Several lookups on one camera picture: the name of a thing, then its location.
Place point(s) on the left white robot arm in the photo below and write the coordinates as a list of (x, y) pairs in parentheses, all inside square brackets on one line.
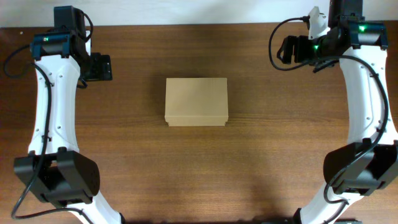
[(54, 170)]

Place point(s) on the brown cardboard box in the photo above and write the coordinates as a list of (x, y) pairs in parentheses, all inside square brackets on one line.
[(196, 102)]

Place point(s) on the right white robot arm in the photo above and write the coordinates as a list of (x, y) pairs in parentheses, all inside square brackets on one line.
[(368, 162)]

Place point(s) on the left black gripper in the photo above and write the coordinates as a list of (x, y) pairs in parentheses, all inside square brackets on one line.
[(102, 70)]

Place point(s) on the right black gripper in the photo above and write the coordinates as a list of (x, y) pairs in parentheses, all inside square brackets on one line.
[(300, 43)]

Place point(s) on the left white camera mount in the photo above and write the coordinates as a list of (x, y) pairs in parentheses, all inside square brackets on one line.
[(88, 43)]

